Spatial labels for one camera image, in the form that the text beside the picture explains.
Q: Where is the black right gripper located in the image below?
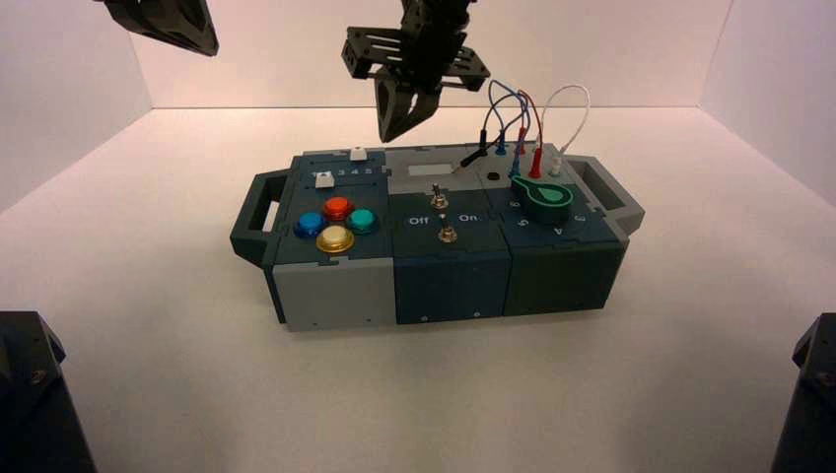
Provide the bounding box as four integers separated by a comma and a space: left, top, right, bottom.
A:
341, 0, 492, 144

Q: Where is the teal push button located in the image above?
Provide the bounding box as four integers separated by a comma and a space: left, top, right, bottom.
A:
345, 208, 381, 236

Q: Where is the black patch cable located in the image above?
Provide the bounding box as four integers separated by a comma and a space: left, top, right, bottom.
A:
452, 91, 529, 174

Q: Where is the red patch cable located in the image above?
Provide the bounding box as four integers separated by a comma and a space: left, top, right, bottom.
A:
514, 89, 545, 180

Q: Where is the teal and grey task box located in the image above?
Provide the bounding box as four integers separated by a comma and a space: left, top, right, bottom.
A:
230, 142, 647, 333

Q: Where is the black right robot arm base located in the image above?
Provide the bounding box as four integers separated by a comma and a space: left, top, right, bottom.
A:
769, 311, 836, 473

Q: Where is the blue push button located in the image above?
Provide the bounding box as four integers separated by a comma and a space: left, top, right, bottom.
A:
293, 212, 326, 239

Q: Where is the white patch cable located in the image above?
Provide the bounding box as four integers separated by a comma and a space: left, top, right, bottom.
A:
531, 84, 592, 176

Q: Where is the blue patch cable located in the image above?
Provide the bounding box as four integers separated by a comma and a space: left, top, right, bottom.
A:
486, 79, 529, 180

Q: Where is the red push button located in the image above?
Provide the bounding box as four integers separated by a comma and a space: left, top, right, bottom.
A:
322, 196, 355, 223

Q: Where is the green rotary knob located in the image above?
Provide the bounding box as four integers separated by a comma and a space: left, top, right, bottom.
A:
510, 174, 576, 228

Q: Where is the black left robot arm base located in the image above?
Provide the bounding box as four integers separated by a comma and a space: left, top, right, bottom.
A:
0, 310, 98, 473

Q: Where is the yellow push button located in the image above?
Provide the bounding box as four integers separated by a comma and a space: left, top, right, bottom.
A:
315, 226, 357, 255

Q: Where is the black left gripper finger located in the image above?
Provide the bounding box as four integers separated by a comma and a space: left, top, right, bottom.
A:
94, 0, 220, 58

